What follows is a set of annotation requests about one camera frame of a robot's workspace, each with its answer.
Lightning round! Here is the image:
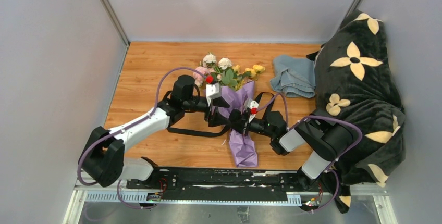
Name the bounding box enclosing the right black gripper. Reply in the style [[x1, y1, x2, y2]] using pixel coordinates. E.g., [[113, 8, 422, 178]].
[[228, 110, 276, 139]]

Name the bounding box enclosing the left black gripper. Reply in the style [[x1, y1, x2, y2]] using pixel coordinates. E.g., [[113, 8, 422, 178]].
[[183, 96, 231, 127]]

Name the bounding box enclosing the pink fake flower stem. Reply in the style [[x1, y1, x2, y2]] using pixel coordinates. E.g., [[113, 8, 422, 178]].
[[193, 66, 210, 88]]

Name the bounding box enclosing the black strap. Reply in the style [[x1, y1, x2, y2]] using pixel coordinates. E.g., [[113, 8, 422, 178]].
[[166, 91, 277, 139]]

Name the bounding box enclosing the pink wrapping paper sheet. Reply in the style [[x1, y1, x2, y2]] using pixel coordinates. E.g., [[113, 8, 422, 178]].
[[204, 81, 258, 167]]

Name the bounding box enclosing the white fake rose stem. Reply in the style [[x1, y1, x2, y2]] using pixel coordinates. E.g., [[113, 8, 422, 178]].
[[200, 52, 236, 86]]

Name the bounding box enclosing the yellow fake flower stem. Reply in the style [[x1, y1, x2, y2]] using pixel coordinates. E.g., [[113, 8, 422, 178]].
[[230, 64, 266, 90]]

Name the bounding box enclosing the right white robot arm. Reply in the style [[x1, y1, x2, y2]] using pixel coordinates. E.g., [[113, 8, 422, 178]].
[[229, 108, 362, 192]]

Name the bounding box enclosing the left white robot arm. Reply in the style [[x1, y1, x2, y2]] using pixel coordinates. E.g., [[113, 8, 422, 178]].
[[78, 75, 229, 189]]

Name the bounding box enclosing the light blue cloth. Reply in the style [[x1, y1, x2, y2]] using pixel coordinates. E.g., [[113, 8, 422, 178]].
[[270, 55, 316, 98]]

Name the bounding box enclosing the dark floral blanket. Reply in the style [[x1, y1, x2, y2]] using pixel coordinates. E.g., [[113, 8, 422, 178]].
[[307, 10, 406, 214]]

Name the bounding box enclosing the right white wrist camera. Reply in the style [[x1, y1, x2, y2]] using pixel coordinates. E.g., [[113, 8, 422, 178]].
[[243, 98, 259, 123]]

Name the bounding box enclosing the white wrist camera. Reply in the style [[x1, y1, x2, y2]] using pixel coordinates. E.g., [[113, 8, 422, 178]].
[[243, 98, 259, 123], [205, 83, 222, 106]]

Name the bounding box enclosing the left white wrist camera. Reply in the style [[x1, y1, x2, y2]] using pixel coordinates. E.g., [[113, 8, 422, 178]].
[[205, 83, 222, 106]]

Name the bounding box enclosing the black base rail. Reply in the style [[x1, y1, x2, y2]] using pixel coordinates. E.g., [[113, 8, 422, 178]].
[[125, 167, 330, 207]]

